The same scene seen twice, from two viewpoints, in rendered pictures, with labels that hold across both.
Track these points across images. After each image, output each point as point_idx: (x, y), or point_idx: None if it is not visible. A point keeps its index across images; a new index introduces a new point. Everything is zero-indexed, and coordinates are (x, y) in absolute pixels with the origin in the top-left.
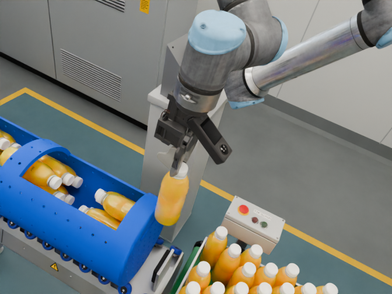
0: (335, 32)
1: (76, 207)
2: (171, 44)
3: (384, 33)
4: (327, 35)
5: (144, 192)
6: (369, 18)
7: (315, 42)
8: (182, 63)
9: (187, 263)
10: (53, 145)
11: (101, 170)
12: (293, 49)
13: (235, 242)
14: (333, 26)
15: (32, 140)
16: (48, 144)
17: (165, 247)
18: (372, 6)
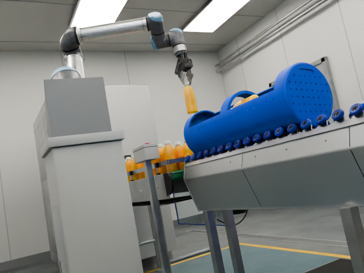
0: (80, 62)
1: None
2: (97, 78)
3: (84, 60)
4: (80, 64)
5: (190, 127)
6: (81, 54)
7: (82, 68)
8: (184, 40)
9: (183, 170)
10: (227, 98)
11: (206, 119)
12: (80, 74)
13: (151, 173)
14: (75, 60)
15: (237, 92)
16: (230, 96)
17: (190, 163)
18: (79, 50)
